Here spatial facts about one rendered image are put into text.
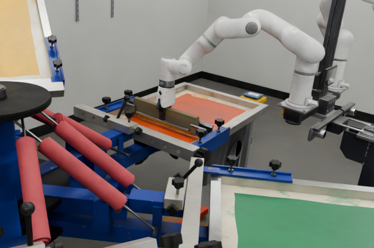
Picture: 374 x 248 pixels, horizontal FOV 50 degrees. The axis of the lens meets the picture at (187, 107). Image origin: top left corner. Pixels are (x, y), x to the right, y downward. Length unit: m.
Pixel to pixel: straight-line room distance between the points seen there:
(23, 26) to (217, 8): 4.02
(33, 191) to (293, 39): 1.18
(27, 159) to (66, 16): 3.00
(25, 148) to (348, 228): 1.03
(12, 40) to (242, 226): 1.45
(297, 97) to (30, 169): 1.23
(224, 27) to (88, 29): 2.67
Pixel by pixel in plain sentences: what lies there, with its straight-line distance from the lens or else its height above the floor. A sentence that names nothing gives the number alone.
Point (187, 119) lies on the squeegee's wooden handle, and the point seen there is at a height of 1.04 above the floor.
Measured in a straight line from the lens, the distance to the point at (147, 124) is 1.99.
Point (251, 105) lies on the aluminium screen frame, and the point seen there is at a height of 0.98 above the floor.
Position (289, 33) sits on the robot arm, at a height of 1.48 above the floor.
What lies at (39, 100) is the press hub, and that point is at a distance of 1.25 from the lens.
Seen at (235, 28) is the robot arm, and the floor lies 1.48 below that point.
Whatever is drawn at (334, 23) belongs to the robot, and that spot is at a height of 1.50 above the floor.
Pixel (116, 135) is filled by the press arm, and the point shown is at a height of 1.04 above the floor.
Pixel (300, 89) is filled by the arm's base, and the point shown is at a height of 1.22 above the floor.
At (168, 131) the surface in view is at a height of 0.96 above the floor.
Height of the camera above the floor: 1.75
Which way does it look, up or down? 21 degrees down
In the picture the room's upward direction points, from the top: 5 degrees clockwise
